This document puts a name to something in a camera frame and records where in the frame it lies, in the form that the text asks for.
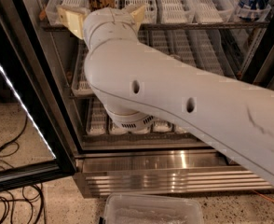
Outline middle wire shelf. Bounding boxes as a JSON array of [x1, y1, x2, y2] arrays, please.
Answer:
[[69, 91, 94, 100]]

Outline clear plastic container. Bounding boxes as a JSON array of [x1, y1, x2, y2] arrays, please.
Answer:
[[103, 193, 204, 224]]

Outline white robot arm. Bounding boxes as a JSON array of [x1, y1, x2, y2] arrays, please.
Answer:
[[57, 6, 274, 186]]

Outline open glass fridge door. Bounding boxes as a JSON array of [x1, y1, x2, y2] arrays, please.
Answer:
[[0, 0, 75, 192]]

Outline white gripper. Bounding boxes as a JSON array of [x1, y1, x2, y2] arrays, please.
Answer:
[[57, 4, 146, 49]]

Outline top wire shelf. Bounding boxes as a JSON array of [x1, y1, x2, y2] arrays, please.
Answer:
[[40, 21, 270, 33]]

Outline orange floor cable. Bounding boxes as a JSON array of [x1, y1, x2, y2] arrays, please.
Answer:
[[252, 189, 274, 207]]

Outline bottom wire shelf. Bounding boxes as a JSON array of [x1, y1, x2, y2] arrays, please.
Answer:
[[83, 133, 198, 142]]

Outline stainless steel display fridge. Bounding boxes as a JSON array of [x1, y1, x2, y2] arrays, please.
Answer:
[[13, 0, 274, 197]]

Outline black floor cables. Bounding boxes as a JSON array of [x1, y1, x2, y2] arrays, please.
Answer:
[[0, 115, 46, 224]]

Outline wire shelf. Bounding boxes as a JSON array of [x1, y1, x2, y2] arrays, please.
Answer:
[[83, 133, 198, 142], [40, 21, 270, 33], [69, 91, 94, 100]]

